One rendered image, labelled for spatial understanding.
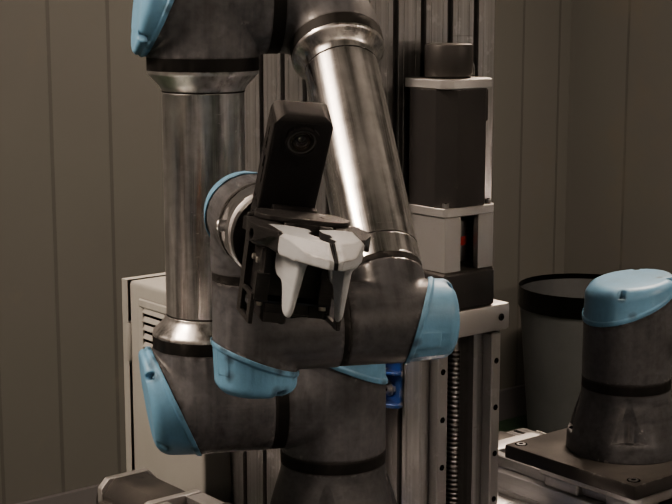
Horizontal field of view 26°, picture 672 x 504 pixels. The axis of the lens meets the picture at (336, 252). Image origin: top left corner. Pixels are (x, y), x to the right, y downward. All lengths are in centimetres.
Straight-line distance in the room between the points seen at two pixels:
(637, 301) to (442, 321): 62
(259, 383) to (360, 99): 31
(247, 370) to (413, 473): 58
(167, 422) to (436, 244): 43
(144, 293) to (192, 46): 66
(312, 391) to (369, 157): 29
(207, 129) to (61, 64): 295
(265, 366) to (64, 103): 321
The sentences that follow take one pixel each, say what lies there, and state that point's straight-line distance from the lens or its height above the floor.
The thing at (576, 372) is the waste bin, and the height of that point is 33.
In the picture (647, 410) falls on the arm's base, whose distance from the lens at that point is 191.
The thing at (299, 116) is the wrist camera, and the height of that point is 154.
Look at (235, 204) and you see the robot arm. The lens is 119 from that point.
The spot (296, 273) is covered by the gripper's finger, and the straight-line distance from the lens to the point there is 100.
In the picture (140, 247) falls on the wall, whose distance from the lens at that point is 460.
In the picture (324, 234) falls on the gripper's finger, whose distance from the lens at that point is 103.
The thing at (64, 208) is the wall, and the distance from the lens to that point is 445.
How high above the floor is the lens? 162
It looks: 10 degrees down
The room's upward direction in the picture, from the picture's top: straight up
